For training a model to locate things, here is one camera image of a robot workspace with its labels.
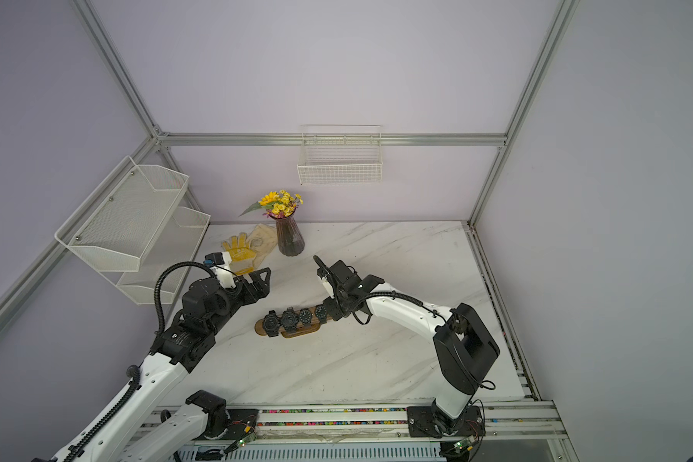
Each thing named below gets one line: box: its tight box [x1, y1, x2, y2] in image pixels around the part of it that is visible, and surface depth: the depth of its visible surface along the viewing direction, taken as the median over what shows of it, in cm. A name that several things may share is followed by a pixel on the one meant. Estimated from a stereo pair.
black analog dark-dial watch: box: [314, 304, 328, 325], surface depth 87 cm
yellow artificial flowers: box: [238, 189, 305, 219], surface depth 95 cm
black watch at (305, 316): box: [299, 308, 313, 329], surface depth 86 cm
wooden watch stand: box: [254, 308, 333, 339], surface depth 86 cm
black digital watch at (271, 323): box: [262, 309, 282, 338], surface depth 84 cm
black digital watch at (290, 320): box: [281, 306, 300, 334], surface depth 85 cm
